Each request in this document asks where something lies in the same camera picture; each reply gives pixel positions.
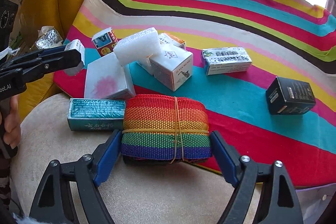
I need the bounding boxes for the silver foil pack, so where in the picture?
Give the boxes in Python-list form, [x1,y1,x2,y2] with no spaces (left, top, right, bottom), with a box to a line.
[12,26,64,52]

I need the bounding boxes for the beige upholstered stool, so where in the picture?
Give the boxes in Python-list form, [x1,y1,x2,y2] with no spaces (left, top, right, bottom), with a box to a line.
[9,93,297,224]

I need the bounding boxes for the black cardboard box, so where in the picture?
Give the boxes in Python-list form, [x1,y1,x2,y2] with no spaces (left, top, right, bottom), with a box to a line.
[265,76,317,115]

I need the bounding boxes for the white box orange corner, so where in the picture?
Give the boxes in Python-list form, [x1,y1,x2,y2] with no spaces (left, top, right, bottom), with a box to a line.
[136,33,187,75]

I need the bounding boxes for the purple cardboard box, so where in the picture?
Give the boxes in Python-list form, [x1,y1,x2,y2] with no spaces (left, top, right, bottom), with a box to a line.
[294,182,336,224]

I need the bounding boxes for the person's left hand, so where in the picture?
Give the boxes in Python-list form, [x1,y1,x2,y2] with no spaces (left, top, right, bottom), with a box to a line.
[1,95,22,149]

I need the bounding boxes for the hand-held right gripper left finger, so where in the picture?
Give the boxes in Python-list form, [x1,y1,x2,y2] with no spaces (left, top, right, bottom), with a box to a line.
[29,129,122,224]

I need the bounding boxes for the small red box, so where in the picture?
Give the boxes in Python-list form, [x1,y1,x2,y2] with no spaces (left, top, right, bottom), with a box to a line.
[91,28,118,57]

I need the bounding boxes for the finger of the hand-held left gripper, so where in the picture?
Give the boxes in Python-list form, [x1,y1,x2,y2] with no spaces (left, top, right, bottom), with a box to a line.
[21,49,83,80]
[8,45,69,63]

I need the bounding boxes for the grey-white block box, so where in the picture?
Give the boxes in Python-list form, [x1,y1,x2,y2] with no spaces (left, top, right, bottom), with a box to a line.
[64,39,85,75]

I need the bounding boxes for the tall grey-white box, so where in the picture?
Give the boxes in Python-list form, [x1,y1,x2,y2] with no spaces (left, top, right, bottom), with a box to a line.
[149,43,194,92]

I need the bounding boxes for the white foam block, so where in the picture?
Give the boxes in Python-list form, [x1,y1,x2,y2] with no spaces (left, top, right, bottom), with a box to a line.
[113,27,161,66]

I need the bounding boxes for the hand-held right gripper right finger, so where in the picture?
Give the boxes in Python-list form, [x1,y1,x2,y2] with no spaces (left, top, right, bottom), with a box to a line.
[210,131,302,224]

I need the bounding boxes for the person's patterned clothing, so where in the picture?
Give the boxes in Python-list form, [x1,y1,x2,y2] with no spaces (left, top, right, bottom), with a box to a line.
[0,156,15,214]

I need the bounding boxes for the green toothpaste box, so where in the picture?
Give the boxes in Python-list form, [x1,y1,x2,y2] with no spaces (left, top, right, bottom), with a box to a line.
[67,98,126,131]

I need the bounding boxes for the white fluffy cloth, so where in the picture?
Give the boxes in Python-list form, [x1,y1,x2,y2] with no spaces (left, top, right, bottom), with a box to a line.
[13,213,37,224]

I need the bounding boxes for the rainbow strap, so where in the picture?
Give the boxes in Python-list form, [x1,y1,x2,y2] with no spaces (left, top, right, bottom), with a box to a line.
[121,94,213,165]

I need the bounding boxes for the rainbow striped blanket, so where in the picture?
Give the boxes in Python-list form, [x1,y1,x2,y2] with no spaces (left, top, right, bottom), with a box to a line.
[54,0,336,189]

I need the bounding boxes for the small white-green box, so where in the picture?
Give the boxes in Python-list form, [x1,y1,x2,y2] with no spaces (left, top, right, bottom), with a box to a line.
[202,46,252,75]

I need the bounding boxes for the white tissue box pink flower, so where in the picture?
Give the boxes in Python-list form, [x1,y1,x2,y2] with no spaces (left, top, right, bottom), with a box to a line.
[84,52,135,100]

